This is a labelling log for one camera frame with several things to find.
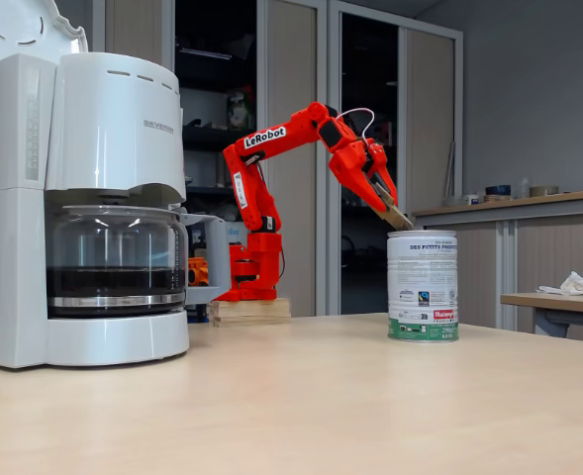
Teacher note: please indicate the orange clamp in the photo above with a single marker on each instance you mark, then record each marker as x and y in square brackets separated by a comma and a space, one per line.
[199, 272]

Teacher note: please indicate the clear plastic bottle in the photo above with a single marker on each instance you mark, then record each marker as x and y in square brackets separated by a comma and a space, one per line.
[522, 189]

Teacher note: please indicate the white drip coffee maker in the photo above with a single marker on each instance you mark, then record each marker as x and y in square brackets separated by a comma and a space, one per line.
[113, 128]

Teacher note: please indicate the wooden side table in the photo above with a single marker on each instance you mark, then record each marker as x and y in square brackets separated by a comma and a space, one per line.
[553, 303]

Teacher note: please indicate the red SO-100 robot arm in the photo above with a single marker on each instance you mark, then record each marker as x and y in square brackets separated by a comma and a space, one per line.
[251, 198]

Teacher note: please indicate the white cup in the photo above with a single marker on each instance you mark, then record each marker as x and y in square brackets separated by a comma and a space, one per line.
[471, 199]

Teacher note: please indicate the white green printed box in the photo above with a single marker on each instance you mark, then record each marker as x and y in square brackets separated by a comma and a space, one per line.
[238, 116]

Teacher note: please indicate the grey leaning tube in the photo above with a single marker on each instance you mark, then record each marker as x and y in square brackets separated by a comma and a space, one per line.
[450, 168]

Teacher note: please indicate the low grey cabinet wooden top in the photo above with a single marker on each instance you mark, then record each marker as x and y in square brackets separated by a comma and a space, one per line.
[558, 247]

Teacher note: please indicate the white green coffee tin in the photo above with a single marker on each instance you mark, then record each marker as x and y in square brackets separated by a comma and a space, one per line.
[422, 287]

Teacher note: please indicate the grey tambour door cabinet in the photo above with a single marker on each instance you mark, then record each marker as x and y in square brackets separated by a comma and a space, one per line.
[429, 123]
[291, 74]

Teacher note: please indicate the white crumpled cloth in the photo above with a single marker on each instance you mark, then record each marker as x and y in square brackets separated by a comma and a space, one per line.
[575, 284]

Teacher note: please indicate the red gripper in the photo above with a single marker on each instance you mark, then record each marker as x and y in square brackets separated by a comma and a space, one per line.
[354, 165]

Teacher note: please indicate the wooden base block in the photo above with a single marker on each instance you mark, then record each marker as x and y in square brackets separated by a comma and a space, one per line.
[251, 313]

